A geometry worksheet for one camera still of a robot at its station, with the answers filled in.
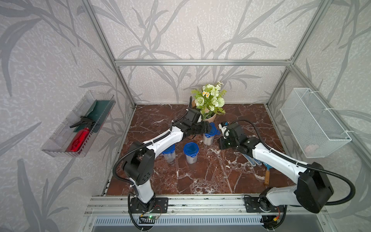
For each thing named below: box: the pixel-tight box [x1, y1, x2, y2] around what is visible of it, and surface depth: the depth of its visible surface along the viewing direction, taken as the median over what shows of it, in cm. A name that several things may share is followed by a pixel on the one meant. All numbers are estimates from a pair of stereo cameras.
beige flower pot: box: [202, 113, 217, 124], surface depth 93 cm
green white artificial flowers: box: [190, 81, 227, 120], surface depth 87 cm
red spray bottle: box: [66, 127, 91, 153], surface depth 60 cm
